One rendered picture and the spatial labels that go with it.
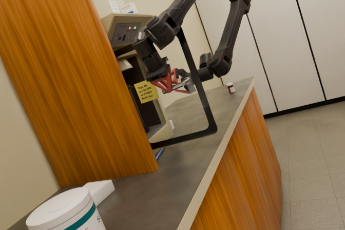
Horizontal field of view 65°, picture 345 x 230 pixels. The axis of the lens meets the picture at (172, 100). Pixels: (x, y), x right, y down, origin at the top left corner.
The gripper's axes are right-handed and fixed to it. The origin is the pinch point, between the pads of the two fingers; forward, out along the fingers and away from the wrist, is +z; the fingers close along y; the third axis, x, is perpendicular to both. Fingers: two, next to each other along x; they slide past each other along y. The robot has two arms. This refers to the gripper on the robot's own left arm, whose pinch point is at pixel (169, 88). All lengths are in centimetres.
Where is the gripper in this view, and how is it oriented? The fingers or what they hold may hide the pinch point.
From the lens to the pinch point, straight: 92.2
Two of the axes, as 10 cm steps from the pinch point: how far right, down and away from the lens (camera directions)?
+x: 8.9, -3.0, -3.5
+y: -1.1, 6.0, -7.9
